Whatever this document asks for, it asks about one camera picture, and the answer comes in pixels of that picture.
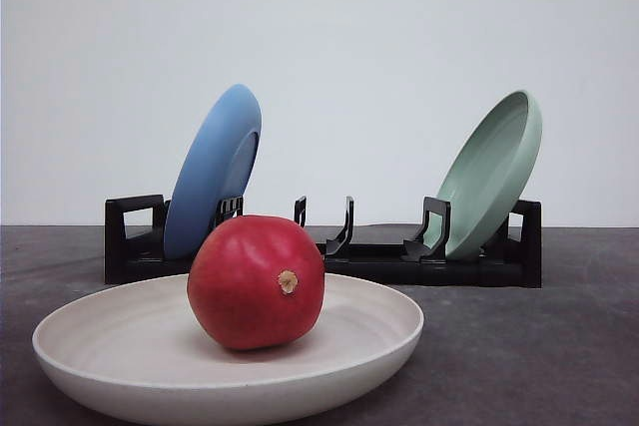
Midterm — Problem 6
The red pomegranate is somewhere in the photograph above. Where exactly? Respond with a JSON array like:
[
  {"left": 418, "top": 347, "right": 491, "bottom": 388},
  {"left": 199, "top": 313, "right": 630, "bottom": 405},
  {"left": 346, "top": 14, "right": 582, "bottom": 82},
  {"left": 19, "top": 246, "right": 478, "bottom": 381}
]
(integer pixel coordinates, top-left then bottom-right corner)
[{"left": 187, "top": 214, "right": 324, "bottom": 350}]

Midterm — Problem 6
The blue plate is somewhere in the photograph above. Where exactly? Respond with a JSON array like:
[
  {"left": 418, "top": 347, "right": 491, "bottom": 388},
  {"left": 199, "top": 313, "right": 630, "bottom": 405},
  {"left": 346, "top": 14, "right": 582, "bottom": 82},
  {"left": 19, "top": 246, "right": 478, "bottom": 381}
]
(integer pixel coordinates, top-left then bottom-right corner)
[{"left": 164, "top": 85, "right": 263, "bottom": 261}]

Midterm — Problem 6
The green plate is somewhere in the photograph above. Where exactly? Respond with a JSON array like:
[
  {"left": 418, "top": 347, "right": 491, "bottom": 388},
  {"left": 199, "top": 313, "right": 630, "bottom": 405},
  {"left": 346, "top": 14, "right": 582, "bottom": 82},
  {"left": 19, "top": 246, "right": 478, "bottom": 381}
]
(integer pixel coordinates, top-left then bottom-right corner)
[{"left": 424, "top": 91, "right": 543, "bottom": 260}]

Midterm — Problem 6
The white plate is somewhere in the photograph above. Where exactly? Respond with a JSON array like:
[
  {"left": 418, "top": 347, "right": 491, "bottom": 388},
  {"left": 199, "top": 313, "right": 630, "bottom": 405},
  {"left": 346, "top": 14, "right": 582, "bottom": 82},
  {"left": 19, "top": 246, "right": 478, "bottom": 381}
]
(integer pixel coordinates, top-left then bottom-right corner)
[{"left": 33, "top": 274, "right": 424, "bottom": 425}]

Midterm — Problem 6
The black plate rack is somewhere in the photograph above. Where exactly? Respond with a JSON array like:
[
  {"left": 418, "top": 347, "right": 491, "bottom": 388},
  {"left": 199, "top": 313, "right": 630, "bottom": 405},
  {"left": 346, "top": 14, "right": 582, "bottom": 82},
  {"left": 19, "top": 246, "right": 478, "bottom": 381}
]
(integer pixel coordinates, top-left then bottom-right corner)
[{"left": 105, "top": 195, "right": 542, "bottom": 287}]

